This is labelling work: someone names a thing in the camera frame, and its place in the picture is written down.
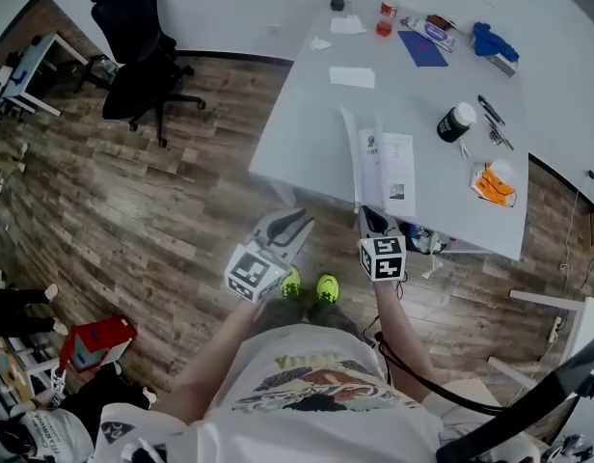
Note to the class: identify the white and blue tube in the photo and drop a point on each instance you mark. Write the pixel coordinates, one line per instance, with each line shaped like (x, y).
(434, 34)

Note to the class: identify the white power strip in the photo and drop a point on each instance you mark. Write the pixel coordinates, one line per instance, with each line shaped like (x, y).
(555, 330)

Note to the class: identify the yellow cardboard board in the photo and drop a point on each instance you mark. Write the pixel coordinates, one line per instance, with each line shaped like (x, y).
(10, 369)

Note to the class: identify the folded white napkin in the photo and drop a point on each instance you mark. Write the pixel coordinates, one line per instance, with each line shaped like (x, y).
(347, 25)

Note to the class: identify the person's left forearm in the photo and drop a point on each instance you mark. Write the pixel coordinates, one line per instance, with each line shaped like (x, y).
(210, 369)

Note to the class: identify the metal tool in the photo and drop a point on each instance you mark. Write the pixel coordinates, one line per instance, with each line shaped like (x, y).
(499, 135)

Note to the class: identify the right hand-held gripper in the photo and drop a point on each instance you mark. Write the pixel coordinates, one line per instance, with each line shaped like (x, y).
(384, 258)

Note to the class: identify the white paper sheet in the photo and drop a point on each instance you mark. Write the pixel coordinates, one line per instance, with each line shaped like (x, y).
(352, 77)

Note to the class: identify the person's right forearm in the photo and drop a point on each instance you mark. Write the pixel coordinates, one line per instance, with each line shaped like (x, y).
(403, 335)

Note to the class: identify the crumpled white tissue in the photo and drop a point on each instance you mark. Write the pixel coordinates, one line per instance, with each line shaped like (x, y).
(320, 44)

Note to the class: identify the black office chair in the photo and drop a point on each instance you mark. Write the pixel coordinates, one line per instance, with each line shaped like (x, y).
(133, 51)

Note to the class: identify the black pen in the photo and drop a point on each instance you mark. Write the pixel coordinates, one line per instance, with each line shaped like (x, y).
(491, 110)

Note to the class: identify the white desk frame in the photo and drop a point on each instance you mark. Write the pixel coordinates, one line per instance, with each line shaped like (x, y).
(593, 316)

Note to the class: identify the red drink bottle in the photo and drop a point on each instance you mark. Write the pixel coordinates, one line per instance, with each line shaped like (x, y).
(386, 17)

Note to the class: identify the blue cloth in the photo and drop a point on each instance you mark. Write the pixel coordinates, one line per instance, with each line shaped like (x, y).
(492, 41)

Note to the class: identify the red box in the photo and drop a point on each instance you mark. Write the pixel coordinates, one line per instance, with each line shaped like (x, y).
(99, 335)

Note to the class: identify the person's right green shoe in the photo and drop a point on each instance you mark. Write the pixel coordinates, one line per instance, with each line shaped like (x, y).
(327, 287)

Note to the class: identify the white booklet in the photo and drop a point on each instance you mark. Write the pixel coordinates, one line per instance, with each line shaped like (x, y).
(398, 171)

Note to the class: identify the person's green shoe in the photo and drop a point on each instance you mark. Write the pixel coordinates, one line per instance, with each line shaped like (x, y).
(327, 287)
(291, 285)

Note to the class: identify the person's white printed shirt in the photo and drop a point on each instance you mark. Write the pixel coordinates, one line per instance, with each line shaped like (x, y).
(316, 417)

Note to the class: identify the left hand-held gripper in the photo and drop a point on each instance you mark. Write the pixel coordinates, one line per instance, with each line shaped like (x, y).
(251, 270)

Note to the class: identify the dark red wallet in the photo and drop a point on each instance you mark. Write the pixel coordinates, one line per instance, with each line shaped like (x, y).
(439, 21)

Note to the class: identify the small white desk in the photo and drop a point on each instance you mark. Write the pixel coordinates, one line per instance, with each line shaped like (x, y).
(32, 65)

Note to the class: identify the orange packet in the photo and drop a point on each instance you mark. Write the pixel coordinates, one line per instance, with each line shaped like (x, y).
(492, 188)

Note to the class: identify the black trash bin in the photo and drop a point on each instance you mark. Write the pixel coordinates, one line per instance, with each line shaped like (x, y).
(422, 239)

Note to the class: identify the black jar with white lid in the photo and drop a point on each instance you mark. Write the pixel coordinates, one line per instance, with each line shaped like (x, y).
(451, 126)

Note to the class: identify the person's camouflage trousers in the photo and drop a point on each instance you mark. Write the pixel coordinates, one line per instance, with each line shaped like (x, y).
(287, 314)

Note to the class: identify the person's left green shoe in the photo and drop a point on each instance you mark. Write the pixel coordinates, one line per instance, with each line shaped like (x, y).
(291, 285)

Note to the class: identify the white table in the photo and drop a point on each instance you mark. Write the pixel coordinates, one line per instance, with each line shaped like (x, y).
(316, 138)

